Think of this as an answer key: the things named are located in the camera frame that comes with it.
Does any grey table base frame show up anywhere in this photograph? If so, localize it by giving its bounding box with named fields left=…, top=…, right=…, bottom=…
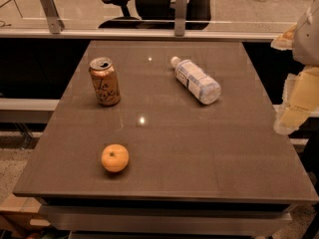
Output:
left=40, top=205, right=292, bottom=237

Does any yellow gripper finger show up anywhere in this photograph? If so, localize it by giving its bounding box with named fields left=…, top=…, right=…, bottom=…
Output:
left=273, top=66, right=319, bottom=134
left=270, top=24, right=297, bottom=50

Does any metal bracket post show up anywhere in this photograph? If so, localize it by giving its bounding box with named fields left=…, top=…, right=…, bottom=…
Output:
left=174, top=0, right=187, bottom=37
left=40, top=0, right=65, bottom=34

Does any horizontal metal rail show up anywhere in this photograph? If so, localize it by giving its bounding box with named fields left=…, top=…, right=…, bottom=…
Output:
left=0, top=29, right=278, bottom=42

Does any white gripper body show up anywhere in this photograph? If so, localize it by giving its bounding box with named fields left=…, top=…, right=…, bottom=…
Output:
left=292, top=0, right=319, bottom=66

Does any orange La Croix can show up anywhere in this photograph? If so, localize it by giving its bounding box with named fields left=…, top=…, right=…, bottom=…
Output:
left=89, top=57, right=121, bottom=107

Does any black office chair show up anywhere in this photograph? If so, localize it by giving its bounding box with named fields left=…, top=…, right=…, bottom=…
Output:
left=99, top=0, right=211, bottom=30

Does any middle metal bracket post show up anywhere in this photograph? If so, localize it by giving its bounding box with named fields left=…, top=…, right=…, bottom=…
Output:
left=174, top=0, right=187, bottom=37

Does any orange fruit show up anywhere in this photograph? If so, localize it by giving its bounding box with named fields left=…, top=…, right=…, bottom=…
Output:
left=101, top=144, right=130, bottom=172

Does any clear plastic water bottle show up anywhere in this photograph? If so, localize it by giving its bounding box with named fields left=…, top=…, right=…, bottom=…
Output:
left=170, top=57, right=221, bottom=105

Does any left metal bracket post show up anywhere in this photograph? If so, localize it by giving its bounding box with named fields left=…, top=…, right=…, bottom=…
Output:
left=40, top=0, right=65, bottom=34

